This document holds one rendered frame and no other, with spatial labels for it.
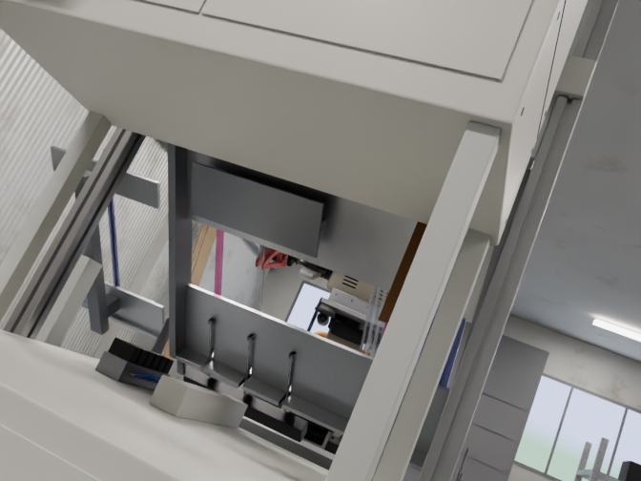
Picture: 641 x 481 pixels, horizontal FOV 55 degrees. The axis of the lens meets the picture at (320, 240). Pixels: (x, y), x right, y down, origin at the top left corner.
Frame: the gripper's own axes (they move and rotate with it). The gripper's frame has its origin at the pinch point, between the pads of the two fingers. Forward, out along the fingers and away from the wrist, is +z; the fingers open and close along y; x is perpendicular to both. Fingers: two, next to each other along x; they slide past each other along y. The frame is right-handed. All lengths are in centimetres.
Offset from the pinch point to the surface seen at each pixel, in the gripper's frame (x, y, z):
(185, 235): -1.4, -19.0, 1.8
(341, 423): 30.9, 25.7, 5.8
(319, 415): 30.9, 20.5, 6.4
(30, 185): 157, -302, -171
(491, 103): -61, 47, 39
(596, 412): 565, 185, -615
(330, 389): 24.8, 21.2, 3.3
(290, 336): 14.7, 9.8, 2.6
